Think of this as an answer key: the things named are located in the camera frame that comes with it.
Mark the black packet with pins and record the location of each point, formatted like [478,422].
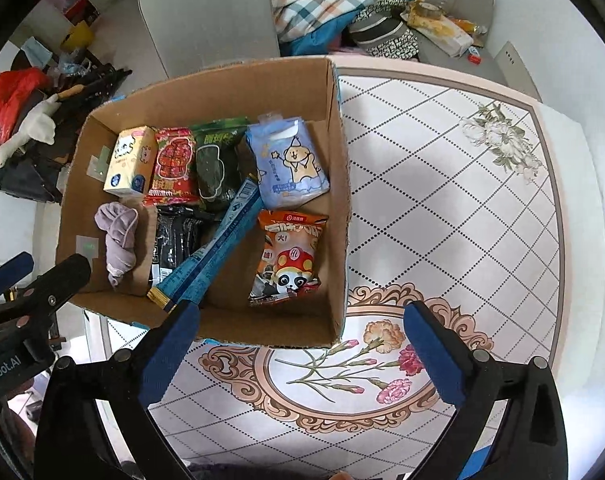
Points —
[175,240]

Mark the yellow bin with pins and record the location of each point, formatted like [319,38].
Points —
[77,36]

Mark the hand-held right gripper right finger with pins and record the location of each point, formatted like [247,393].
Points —
[432,355]

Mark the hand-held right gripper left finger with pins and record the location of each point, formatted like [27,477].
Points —
[170,355]

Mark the small red box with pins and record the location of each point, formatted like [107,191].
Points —
[474,55]

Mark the orange panda-print snack packet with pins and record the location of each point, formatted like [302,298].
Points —
[287,255]

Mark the dark fuzzy clothing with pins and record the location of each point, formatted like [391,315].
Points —
[262,474]

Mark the blue notebook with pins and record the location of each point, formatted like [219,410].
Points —
[475,467]

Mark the cardboard box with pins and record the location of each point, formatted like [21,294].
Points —
[232,285]

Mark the yellow white tissue pack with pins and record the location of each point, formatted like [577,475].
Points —
[130,160]

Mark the tape roll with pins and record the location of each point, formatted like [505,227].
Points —
[422,8]

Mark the striped patterned bag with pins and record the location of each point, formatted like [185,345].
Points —
[382,35]

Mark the grey chair with rounded back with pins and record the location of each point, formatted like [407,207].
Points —
[207,20]

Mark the purple cloth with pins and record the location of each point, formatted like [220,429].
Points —
[117,240]

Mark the green snack packet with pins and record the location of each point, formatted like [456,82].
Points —
[215,165]

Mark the red snack packet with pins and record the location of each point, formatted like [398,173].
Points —
[175,165]

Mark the long blue packet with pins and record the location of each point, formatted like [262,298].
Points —
[217,250]

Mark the white board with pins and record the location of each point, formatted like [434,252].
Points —
[520,72]

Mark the light blue dog-print packet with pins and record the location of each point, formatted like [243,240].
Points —
[287,165]

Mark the blue face mask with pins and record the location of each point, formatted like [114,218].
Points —
[36,51]

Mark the orange plastic bag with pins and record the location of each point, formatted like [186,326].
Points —
[7,105]

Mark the pink cloth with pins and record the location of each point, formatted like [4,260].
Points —
[345,50]

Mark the white goose plush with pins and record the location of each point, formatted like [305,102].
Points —
[35,122]

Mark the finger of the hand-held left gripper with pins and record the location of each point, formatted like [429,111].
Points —
[5,275]
[57,280]

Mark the yellow tissue package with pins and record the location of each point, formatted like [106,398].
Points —
[442,35]

